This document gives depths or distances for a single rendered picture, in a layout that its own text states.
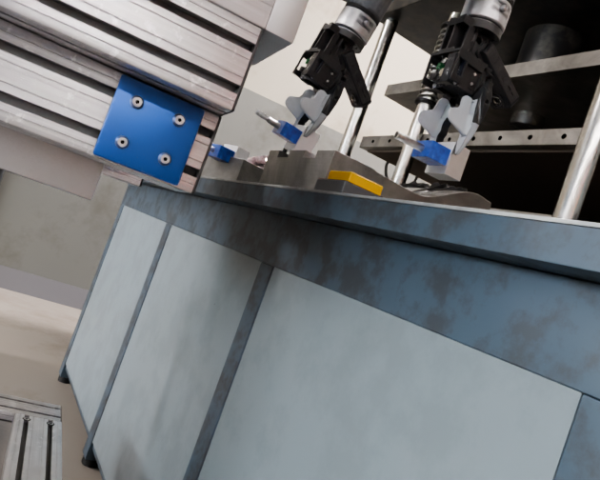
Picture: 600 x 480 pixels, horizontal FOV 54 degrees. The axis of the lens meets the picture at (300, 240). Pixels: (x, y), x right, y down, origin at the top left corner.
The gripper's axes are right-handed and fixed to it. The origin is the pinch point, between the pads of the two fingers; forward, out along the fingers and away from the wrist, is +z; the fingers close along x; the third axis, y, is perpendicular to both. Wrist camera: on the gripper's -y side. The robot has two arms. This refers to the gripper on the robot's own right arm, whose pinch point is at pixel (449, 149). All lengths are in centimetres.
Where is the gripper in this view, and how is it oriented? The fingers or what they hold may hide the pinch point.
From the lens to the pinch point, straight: 99.6
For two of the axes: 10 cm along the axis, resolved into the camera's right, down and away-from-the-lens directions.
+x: 4.6, 1.3, -8.8
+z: -3.4, 9.4, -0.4
